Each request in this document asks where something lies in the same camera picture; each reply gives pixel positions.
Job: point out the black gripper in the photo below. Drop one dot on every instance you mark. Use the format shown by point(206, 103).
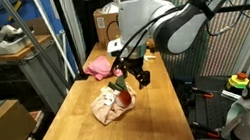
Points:
point(132, 63)

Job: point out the pink cloth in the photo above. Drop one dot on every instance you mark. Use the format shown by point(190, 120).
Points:
point(101, 67)

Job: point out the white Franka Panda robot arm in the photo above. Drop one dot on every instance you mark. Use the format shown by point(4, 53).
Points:
point(175, 28)

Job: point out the red plush vegetable green leaves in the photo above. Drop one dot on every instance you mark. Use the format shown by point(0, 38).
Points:
point(125, 97)

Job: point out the pale peach cloth with label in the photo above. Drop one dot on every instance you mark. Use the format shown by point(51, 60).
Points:
point(104, 110)

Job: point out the cardboard box with shipping label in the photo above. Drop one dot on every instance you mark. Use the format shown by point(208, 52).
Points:
point(106, 25)

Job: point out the clear plastic bag in box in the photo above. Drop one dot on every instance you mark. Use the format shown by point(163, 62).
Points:
point(110, 7)

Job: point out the orange black clamp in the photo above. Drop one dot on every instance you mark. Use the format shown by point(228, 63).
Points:
point(209, 133)
point(204, 93)

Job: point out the black curtain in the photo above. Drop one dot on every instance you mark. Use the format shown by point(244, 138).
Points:
point(93, 0)

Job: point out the white metal pole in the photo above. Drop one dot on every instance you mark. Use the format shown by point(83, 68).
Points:
point(51, 31)

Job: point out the silver metal pole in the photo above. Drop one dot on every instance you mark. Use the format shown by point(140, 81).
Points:
point(35, 43)

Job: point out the yellow red emergency stop button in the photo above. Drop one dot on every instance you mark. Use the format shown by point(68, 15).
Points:
point(238, 81)

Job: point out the workbench with wooden top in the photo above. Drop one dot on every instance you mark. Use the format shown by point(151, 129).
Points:
point(5, 58)

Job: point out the white plastic bin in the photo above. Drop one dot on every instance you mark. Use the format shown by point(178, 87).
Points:
point(6, 46)

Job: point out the white crumpled object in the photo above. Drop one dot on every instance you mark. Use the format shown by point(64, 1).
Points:
point(10, 29)

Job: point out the black post with base plate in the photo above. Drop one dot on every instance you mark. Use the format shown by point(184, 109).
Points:
point(73, 54)

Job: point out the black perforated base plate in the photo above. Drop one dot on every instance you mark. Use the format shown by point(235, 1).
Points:
point(212, 110)

